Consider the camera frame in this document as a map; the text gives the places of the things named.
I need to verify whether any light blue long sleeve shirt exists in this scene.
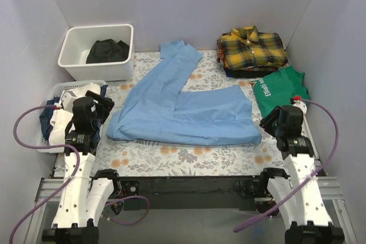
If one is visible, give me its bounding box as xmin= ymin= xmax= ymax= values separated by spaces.
xmin=106 ymin=41 xmax=261 ymax=146

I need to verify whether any white perforated laundry basket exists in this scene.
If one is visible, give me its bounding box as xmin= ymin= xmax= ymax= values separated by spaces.
xmin=36 ymin=80 xmax=107 ymax=153

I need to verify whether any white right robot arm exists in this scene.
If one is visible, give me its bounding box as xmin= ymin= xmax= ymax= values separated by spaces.
xmin=258 ymin=101 xmax=345 ymax=243

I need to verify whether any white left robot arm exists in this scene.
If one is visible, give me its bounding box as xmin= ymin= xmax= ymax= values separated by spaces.
xmin=42 ymin=90 xmax=122 ymax=243

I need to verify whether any aluminium frame rail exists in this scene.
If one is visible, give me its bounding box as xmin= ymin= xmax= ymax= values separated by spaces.
xmin=35 ymin=177 xmax=344 ymax=202

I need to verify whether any cream white garment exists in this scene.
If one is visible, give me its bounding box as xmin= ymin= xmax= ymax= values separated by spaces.
xmin=49 ymin=82 xmax=101 ymax=146

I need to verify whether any dark blue denim garment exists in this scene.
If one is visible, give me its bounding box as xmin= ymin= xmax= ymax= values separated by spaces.
xmin=39 ymin=108 xmax=54 ymax=141

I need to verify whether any floral patterned table mat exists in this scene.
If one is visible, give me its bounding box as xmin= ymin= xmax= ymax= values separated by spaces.
xmin=92 ymin=50 xmax=284 ymax=177

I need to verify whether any yellow plaid flannel shirt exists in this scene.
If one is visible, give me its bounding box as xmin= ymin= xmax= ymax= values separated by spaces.
xmin=220 ymin=25 xmax=288 ymax=70

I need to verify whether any white plastic bin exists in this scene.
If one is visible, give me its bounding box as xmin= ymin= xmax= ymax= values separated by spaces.
xmin=58 ymin=23 xmax=134 ymax=81

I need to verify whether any green t-shirt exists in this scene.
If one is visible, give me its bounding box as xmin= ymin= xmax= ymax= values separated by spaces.
xmin=251 ymin=66 xmax=310 ymax=118

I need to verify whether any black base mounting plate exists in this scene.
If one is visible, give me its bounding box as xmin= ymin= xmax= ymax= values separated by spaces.
xmin=117 ymin=175 xmax=274 ymax=211

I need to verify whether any dark striped garment in bin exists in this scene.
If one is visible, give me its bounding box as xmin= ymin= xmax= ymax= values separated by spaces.
xmin=86 ymin=39 xmax=130 ymax=64

